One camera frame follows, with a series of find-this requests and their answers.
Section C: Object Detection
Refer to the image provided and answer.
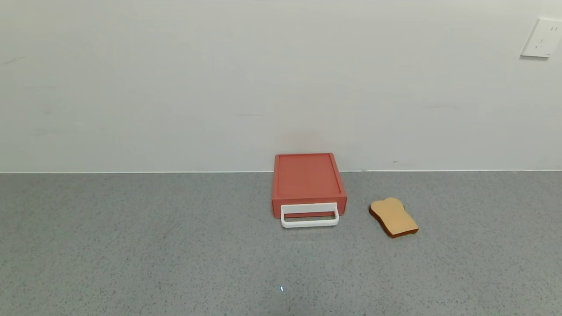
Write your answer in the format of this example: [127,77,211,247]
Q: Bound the toy bread slice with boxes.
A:
[369,197,419,238]

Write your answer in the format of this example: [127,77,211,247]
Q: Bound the red drawer box white handle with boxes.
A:
[271,153,348,205]

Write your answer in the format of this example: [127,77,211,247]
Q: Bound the white wall socket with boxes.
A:
[521,18,562,58]

